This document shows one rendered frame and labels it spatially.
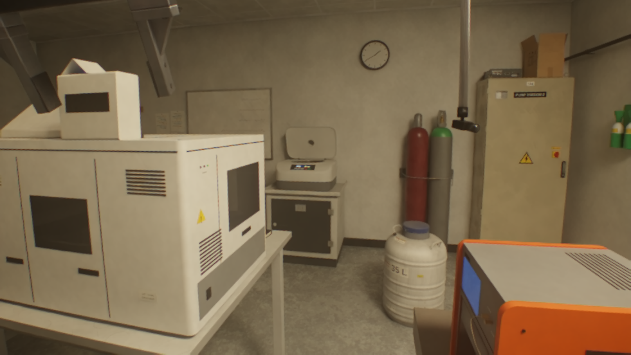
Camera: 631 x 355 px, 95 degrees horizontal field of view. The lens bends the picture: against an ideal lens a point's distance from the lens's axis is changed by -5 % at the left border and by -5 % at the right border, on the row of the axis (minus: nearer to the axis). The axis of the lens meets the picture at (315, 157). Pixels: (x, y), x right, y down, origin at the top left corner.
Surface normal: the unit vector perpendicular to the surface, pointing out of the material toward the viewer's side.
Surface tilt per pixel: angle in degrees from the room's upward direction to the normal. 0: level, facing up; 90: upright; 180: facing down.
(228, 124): 90
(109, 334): 0
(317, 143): 105
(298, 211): 90
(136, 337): 0
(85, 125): 90
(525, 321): 90
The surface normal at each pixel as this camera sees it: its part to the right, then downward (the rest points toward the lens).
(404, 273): -0.58, 0.08
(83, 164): -0.20, 0.10
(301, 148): -0.19, 0.36
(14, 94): 0.98, 0.02
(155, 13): 0.16, 0.48
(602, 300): 0.00, -0.99
